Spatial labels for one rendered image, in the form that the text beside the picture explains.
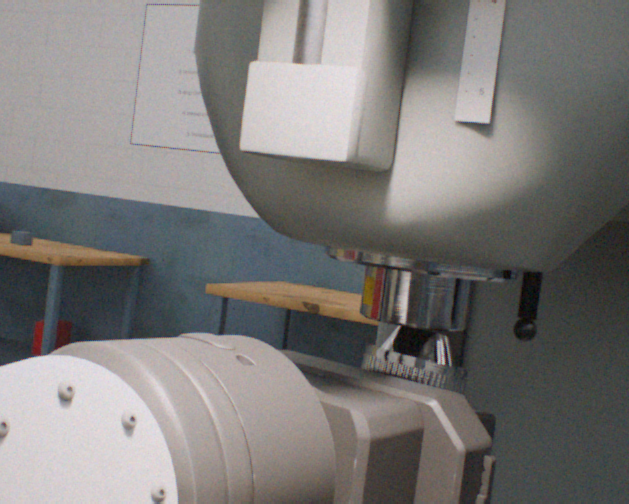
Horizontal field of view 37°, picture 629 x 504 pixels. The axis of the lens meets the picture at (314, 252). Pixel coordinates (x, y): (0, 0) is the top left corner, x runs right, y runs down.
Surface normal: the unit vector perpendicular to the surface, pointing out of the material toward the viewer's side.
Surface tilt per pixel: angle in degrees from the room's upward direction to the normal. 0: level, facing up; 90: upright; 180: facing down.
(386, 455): 90
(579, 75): 102
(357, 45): 90
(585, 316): 90
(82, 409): 69
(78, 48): 90
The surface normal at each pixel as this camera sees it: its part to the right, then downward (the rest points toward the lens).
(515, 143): -0.01, 0.29
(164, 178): -0.45, -0.01
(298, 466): 0.79, -0.18
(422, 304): -0.02, 0.05
